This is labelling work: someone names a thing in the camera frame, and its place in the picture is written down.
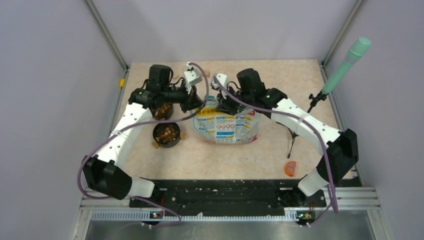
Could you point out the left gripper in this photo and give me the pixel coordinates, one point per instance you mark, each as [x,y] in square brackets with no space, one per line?
[191,99]

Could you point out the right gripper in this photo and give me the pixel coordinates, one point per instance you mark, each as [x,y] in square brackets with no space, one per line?
[223,104]

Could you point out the pet food bag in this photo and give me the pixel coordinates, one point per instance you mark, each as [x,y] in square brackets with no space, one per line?
[221,128]

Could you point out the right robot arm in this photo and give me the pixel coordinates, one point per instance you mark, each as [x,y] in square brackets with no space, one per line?
[338,148]

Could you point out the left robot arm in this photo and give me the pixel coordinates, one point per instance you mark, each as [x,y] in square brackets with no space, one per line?
[103,168]

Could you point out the black pet bowl far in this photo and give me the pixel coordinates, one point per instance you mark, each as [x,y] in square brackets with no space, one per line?
[164,112]

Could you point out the black pet bowl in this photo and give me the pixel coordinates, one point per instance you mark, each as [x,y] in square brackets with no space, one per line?
[167,135]
[164,112]

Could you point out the black pet bowl near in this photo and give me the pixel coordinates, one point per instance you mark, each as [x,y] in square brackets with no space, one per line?
[167,135]

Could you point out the small wooden block near bowl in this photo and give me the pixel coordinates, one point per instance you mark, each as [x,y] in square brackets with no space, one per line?
[182,136]

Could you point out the black mini tripod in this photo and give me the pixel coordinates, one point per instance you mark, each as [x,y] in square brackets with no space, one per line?
[314,101]

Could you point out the yellow block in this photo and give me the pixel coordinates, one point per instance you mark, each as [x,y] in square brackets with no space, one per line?
[122,83]

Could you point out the orange plastic piece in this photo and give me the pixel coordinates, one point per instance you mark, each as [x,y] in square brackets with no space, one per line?
[290,168]

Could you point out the mint green microphone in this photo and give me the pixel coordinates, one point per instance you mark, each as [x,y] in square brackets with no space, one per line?
[357,50]

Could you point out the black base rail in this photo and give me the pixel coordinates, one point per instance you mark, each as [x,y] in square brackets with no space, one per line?
[233,197]

